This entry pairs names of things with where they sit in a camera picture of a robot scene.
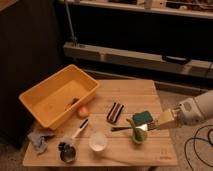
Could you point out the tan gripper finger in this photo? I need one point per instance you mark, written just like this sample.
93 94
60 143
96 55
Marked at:
166 126
166 116

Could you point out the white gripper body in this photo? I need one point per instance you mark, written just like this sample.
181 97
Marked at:
188 113

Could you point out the silver metal fork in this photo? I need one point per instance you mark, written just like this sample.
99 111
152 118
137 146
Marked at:
144 127

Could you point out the white paper cup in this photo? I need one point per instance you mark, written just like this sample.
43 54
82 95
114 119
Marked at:
98 142

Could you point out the teal sponge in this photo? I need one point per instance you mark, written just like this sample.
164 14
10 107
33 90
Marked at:
142 118

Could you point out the green toy in bowl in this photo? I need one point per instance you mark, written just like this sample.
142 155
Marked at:
138 136

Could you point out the grey metal shelf beam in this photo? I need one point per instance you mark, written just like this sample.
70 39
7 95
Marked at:
137 59

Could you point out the brown striped chocolate bar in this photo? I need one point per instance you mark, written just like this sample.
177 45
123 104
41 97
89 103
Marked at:
114 113

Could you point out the black and white brush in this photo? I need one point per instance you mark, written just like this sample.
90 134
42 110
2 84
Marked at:
83 125

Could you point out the small orange ball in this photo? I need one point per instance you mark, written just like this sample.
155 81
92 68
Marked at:
83 112

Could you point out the small dark object in bin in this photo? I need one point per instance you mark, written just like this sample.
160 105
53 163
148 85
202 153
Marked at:
74 101

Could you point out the yellow plastic bin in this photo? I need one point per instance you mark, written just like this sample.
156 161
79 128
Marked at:
49 101

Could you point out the crumpled grey cloth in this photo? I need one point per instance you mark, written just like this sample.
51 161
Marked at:
37 139

